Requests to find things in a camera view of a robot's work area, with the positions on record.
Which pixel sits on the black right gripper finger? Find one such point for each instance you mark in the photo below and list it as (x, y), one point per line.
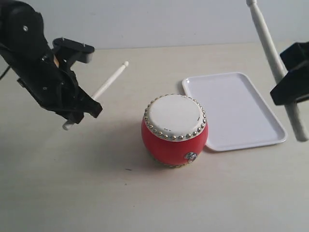
(295, 56)
(294, 87)

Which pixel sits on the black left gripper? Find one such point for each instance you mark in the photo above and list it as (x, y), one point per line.
(51, 82)

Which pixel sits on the white wooden drumstick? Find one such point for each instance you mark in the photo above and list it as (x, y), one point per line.
(277, 67)
(68, 124)

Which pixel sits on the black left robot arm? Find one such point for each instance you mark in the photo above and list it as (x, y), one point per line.
(21, 32)

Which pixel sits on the small red drum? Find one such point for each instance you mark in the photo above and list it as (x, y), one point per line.
(174, 129)

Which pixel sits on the white plastic tray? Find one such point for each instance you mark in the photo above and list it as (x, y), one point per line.
(237, 115)

